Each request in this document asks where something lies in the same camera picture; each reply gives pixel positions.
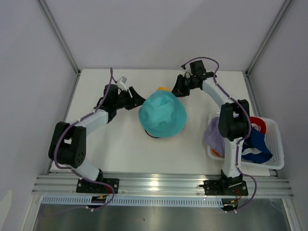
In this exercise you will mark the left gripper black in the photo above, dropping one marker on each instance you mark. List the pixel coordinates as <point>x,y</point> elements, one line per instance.
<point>135,101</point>

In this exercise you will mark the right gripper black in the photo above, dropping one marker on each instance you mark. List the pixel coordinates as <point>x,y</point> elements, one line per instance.
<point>178,90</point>

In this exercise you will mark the orange bucket hat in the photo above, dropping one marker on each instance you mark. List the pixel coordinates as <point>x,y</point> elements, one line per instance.
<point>215,153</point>

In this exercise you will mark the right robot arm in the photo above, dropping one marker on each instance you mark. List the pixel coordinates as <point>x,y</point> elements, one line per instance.
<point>234,126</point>

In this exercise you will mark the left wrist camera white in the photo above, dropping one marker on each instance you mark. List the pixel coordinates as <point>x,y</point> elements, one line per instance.
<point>121,83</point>

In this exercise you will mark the teal bucket hat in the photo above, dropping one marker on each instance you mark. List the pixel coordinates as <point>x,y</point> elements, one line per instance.
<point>162,115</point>

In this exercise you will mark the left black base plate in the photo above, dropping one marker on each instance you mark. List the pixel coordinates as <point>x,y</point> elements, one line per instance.
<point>84,186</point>

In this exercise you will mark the aluminium frame post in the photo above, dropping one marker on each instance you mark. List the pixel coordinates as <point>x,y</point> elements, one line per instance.
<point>58,34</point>
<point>278,19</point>

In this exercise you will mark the blue cap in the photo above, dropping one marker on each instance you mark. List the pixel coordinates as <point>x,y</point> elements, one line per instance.
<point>254,148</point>

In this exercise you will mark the lavender bucket hat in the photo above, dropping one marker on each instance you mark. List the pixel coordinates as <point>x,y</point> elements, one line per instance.
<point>213,138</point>

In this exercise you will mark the aluminium mounting rail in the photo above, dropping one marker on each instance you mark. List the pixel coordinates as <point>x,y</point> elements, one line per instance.
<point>160,185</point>

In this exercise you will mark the right aluminium frame post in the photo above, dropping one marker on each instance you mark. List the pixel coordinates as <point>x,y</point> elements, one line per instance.
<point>278,19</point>

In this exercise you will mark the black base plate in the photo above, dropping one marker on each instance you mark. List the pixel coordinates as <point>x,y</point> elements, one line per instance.
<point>84,186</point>
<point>217,188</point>

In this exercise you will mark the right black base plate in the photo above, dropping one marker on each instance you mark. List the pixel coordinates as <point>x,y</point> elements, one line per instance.
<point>217,188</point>

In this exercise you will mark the left aluminium frame post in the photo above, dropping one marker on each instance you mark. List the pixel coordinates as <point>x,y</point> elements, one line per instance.
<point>58,34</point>

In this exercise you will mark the red hat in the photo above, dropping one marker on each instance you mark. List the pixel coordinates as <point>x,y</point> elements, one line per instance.
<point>258,124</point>

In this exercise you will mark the white slotted cable duct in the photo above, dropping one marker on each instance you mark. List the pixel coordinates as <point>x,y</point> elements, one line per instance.
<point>133,201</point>

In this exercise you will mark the white plastic basket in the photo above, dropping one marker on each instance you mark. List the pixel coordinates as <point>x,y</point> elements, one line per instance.
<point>272,141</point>

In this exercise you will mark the yellow bucket hat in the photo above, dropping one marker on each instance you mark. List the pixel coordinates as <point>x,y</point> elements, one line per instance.
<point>163,89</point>

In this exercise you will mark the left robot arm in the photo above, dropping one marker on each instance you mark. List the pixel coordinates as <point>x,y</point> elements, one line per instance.
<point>68,145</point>

